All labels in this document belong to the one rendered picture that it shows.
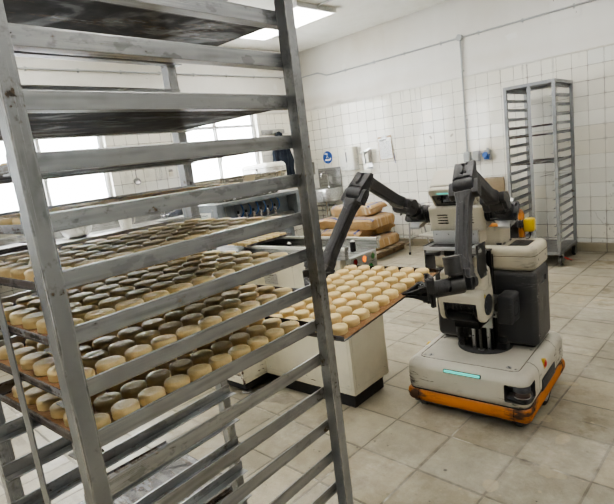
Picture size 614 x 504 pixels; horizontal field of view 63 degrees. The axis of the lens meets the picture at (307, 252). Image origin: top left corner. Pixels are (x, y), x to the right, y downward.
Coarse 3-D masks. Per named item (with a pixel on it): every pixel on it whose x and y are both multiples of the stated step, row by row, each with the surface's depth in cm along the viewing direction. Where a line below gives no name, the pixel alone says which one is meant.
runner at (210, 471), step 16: (304, 400) 121; (320, 400) 126; (288, 416) 117; (256, 432) 109; (272, 432) 113; (240, 448) 106; (224, 464) 102; (192, 480) 96; (208, 480) 99; (176, 496) 94
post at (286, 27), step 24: (288, 0) 110; (288, 24) 110; (288, 48) 111; (288, 72) 112; (288, 96) 114; (312, 168) 117; (312, 192) 117; (312, 216) 118; (312, 240) 118; (312, 264) 120; (312, 288) 122; (336, 384) 126; (336, 408) 126; (336, 432) 127; (336, 456) 129; (336, 480) 131
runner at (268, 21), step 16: (96, 0) 83; (112, 0) 84; (128, 0) 84; (144, 0) 86; (160, 0) 89; (176, 0) 91; (192, 0) 94; (208, 0) 97; (208, 16) 99; (224, 16) 100; (240, 16) 103; (256, 16) 107; (272, 16) 110
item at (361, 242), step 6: (276, 240) 327; (282, 240) 323; (288, 240) 319; (294, 240) 316; (300, 240) 312; (324, 240) 299; (348, 240) 287; (354, 240) 284; (360, 240) 282; (366, 240) 279; (372, 240) 276; (378, 240) 276; (324, 246) 300; (342, 246) 291; (360, 246) 282; (366, 246) 280; (372, 246) 277; (378, 246) 276
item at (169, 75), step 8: (168, 72) 139; (168, 80) 139; (176, 80) 141; (168, 88) 140; (176, 88) 141; (176, 136) 143; (184, 136) 143; (184, 168) 144; (184, 176) 144; (192, 176) 146; (184, 184) 145; (192, 184) 146; (192, 208) 146; (224, 384) 157; (224, 400) 157; (224, 408) 157; (224, 432) 160; (232, 432) 160; (224, 440) 161; (232, 464) 161; (240, 480) 163
